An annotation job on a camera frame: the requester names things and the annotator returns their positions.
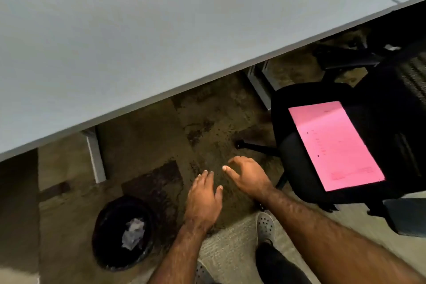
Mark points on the brown side panel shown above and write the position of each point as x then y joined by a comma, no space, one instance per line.
18,210

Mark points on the black office chair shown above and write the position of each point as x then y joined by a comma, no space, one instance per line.
382,110

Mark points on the person's left hand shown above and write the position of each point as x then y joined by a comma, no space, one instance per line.
201,204

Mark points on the crumpled white paper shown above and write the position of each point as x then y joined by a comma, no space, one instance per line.
133,234

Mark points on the pink paper sheet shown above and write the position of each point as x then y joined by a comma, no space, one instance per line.
336,147

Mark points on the person's left forearm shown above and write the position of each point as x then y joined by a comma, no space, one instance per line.
179,257

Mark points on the person's right thumb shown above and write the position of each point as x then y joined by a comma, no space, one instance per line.
231,175

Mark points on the person's left thumb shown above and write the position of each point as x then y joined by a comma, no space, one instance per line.
218,195

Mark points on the person's right forearm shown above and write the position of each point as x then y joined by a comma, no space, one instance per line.
332,243

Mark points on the grey perforated shoe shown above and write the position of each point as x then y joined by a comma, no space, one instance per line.
265,227
202,273

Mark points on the black chair base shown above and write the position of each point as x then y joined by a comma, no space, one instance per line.
349,57

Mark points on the grey perforated left shoe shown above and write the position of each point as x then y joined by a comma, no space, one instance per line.
202,273

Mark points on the black trash bin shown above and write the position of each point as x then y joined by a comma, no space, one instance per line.
106,237

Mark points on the grey perforated right shoe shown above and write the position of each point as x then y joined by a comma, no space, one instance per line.
265,227

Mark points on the white desk leg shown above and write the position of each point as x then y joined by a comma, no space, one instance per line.
261,84
96,157

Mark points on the black trouser leg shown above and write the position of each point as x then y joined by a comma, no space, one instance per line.
279,267

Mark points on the person's right hand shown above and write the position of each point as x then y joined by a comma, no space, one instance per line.
251,179

